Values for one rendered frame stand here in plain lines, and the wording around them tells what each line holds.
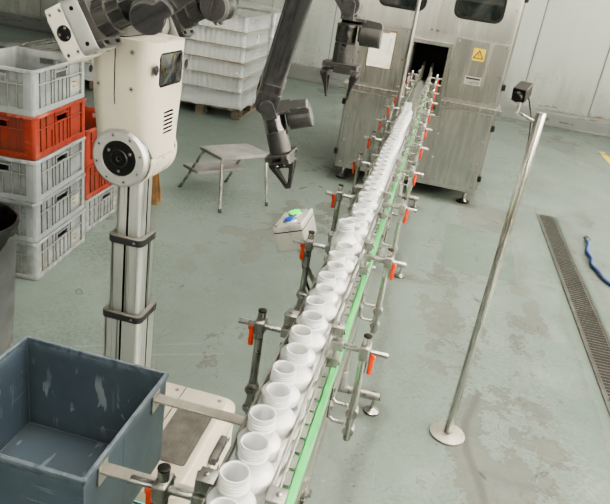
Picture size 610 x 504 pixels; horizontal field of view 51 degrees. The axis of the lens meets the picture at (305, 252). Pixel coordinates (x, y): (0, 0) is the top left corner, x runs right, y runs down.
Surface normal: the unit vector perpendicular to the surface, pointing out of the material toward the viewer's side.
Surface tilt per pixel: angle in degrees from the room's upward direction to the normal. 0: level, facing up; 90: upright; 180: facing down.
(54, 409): 90
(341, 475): 0
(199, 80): 91
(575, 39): 90
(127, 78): 90
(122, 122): 101
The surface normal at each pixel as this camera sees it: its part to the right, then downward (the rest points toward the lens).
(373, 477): 0.15, -0.91
